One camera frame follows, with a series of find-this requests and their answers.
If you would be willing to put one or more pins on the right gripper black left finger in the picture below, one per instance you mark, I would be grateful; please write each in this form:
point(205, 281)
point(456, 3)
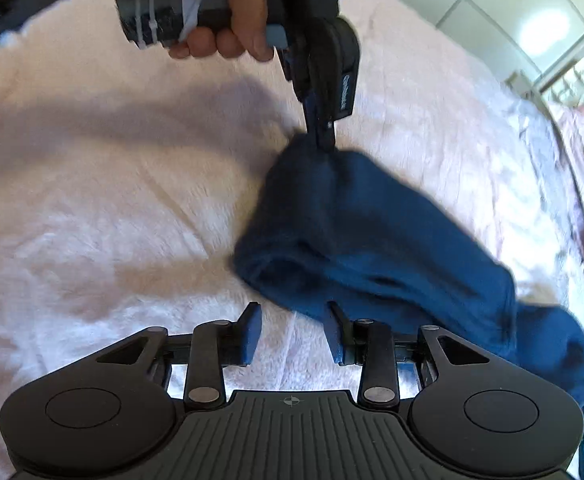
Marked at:
point(118, 407)

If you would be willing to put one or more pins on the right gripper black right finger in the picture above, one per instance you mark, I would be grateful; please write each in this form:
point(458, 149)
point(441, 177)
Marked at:
point(435, 405)

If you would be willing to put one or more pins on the navy blue garment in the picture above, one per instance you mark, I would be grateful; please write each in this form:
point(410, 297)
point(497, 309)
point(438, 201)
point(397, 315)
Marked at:
point(335, 227)

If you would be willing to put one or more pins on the pink bed blanket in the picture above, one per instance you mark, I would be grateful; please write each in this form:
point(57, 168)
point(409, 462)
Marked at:
point(126, 176)

